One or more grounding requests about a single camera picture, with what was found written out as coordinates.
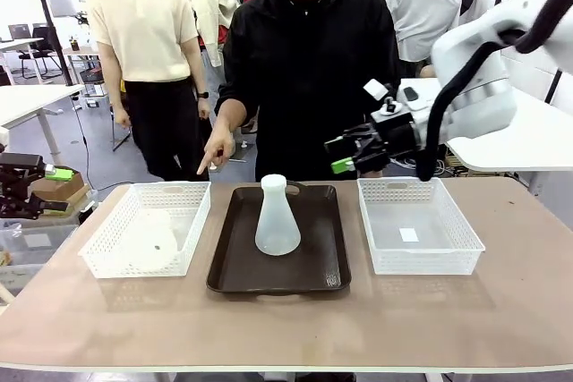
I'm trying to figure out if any clear plastic storage bin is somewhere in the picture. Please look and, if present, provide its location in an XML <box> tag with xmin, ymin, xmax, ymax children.
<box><xmin>0</xmin><ymin>218</ymin><xmax>81</xmax><ymax>298</ymax></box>

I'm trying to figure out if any mannequin with beige jacket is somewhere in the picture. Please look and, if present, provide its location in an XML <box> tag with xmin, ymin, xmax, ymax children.
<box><xmin>190</xmin><ymin>0</ymin><xmax>241</xmax><ymax>68</ymax></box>

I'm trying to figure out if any black stand leg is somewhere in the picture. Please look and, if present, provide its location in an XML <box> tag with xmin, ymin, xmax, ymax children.
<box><xmin>543</xmin><ymin>69</ymin><xmax>563</xmax><ymax>105</ymax></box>

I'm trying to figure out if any person's right forearm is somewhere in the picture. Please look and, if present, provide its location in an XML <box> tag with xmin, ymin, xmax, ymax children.
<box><xmin>213</xmin><ymin>98</ymin><xmax>250</xmax><ymax>132</ymax></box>

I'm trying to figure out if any cream shirt person's right forearm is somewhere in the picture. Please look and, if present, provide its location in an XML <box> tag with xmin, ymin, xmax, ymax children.
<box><xmin>98</xmin><ymin>44</ymin><xmax>129</xmax><ymax>113</ymax></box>

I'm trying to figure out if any cream shirt person's left forearm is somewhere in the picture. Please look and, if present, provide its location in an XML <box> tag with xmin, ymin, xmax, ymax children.
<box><xmin>188</xmin><ymin>37</ymin><xmax>210</xmax><ymax>93</ymax></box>

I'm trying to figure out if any brown cardboard box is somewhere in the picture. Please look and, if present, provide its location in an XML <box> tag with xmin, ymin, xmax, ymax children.
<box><xmin>29</xmin><ymin>170</ymin><xmax>90</xmax><ymax>216</ymax></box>

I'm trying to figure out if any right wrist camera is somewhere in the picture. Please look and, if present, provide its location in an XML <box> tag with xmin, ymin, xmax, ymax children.
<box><xmin>363</xmin><ymin>78</ymin><xmax>404</xmax><ymax>117</ymax></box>

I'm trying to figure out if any black office chair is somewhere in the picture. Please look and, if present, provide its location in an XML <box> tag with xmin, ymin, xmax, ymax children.
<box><xmin>17</xmin><ymin>26</ymin><xmax>64</xmax><ymax>80</ymax></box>

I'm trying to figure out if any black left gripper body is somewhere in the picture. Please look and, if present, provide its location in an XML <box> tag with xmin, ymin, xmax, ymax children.
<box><xmin>0</xmin><ymin>152</ymin><xmax>46</xmax><ymax>220</ymax></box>

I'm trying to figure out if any person in cream shirt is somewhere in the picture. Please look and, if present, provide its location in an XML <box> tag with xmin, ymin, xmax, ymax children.
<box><xmin>86</xmin><ymin>0</ymin><xmax>211</xmax><ymax>182</ymax></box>

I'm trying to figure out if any white height-adjustable desk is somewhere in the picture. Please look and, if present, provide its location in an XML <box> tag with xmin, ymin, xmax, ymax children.
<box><xmin>0</xmin><ymin>83</ymin><xmax>86</xmax><ymax>155</ymax></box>

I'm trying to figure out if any grey laptop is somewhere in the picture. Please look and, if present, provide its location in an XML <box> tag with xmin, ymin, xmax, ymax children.
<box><xmin>7</xmin><ymin>22</ymin><xmax>33</xmax><ymax>41</ymax></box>

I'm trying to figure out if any white perforated plastic basket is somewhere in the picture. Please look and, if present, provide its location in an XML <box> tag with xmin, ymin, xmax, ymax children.
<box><xmin>78</xmin><ymin>180</ymin><xmax>212</xmax><ymax>279</ymax></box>
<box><xmin>356</xmin><ymin>176</ymin><xmax>487</xmax><ymax>276</ymax></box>

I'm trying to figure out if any black light stand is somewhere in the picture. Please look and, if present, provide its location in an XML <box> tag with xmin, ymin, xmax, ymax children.
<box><xmin>35</xmin><ymin>0</ymin><xmax>75</xmax><ymax>88</ymax></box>

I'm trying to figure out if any dark brown plastic tray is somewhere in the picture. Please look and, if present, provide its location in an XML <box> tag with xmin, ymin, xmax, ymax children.
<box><xmin>205</xmin><ymin>179</ymin><xmax>353</xmax><ymax>297</ymax></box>

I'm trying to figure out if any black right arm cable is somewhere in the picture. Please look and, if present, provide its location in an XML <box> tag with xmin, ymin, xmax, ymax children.
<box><xmin>415</xmin><ymin>0</ymin><xmax>573</xmax><ymax>183</ymax></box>

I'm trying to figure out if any person's right hand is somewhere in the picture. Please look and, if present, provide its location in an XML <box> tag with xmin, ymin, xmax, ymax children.
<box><xmin>196</xmin><ymin>124</ymin><xmax>236</xmax><ymax>178</ymax></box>

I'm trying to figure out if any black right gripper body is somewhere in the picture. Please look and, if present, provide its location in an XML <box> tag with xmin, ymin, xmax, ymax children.
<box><xmin>353</xmin><ymin>108</ymin><xmax>422</xmax><ymax>175</ymax></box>

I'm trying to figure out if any person in black hoodie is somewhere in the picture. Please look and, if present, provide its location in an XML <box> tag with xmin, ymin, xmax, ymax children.
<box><xmin>214</xmin><ymin>0</ymin><xmax>402</xmax><ymax>182</ymax></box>

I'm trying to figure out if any mannequin with white shirt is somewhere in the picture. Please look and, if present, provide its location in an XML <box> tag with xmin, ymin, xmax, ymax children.
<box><xmin>387</xmin><ymin>0</ymin><xmax>463</xmax><ymax>64</ymax></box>

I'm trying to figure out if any white desk with laptops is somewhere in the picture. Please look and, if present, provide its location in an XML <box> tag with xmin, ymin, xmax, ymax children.
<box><xmin>0</xmin><ymin>36</ymin><xmax>46</xmax><ymax>84</ymax></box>

